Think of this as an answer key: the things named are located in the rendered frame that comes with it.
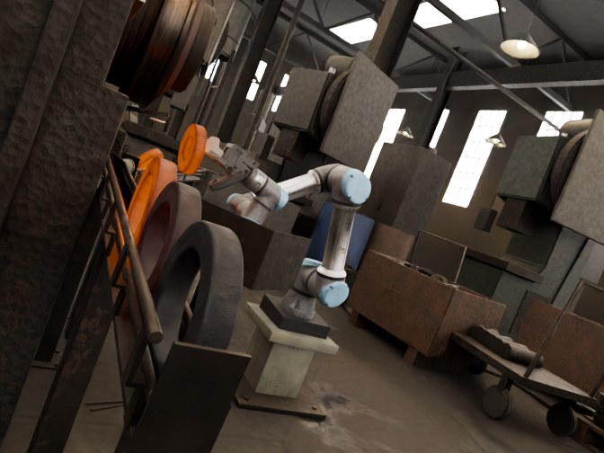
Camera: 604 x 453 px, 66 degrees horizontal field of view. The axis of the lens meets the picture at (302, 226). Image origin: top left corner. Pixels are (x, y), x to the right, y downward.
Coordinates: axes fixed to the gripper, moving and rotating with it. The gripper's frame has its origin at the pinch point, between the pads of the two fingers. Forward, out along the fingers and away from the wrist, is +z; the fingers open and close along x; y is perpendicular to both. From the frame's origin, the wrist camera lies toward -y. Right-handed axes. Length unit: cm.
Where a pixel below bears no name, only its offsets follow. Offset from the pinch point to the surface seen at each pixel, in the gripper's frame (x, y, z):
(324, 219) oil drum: -265, 42, -216
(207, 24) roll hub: 3.2, 29.0, 18.6
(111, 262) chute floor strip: 67, -30, 16
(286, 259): 51, -13, -20
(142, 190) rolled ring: 57, -18, 17
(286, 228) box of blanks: -226, 9, -164
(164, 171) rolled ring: 68, -13, 18
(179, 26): 12.9, 20.7, 25.0
